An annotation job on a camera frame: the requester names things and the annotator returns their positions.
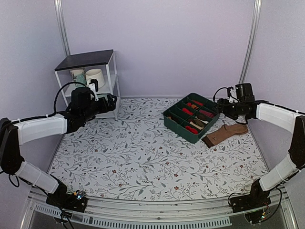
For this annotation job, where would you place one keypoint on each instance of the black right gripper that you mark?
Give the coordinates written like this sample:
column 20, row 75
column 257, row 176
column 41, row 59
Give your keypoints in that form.
column 223, row 108

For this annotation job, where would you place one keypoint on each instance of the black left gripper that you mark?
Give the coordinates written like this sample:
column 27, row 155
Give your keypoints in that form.
column 112, row 106

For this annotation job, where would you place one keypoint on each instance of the green divided organizer tray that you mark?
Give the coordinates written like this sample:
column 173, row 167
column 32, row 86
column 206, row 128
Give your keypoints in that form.
column 202, row 108

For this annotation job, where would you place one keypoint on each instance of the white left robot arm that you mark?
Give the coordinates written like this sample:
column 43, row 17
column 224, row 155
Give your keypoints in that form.
column 83, row 107

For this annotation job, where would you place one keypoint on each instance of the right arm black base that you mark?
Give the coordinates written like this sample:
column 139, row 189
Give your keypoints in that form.
column 255, row 199

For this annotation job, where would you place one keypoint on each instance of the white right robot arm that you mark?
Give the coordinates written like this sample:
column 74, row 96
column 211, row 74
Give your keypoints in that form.
column 278, row 130

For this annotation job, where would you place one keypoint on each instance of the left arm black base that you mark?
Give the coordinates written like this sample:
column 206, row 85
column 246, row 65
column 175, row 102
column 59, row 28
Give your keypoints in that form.
column 75, row 201

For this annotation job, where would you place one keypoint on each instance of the plain brown sock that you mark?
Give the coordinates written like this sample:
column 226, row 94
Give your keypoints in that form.
column 223, row 133

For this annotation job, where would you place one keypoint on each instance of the cream white mug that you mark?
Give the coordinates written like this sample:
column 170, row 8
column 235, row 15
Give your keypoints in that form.
column 95, row 74

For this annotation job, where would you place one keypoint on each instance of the white shelf black top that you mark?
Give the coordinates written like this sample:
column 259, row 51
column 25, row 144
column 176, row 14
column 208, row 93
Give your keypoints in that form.
column 104, row 59

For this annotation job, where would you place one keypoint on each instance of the brown cream rolled sock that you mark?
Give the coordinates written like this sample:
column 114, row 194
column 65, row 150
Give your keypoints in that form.
column 198, row 123

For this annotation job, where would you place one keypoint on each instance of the teal patterned mug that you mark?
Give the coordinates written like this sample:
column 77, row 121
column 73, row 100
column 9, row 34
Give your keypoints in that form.
column 78, row 75

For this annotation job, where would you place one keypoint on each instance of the red rolled sock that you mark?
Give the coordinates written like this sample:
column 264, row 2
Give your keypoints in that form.
column 187, row 111

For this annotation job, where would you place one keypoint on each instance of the floral patterned table mat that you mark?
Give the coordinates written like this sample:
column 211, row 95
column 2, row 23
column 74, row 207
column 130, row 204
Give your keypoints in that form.
column 137, row 158

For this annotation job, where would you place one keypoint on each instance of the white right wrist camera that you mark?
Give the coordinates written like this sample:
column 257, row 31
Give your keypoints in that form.
column 231, row 94

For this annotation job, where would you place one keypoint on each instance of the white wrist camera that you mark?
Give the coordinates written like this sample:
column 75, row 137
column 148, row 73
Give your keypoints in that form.
column 231, row 94
column 93, row 85

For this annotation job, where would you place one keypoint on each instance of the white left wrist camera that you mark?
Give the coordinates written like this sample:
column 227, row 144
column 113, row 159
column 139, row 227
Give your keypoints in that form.
column 93, row 85

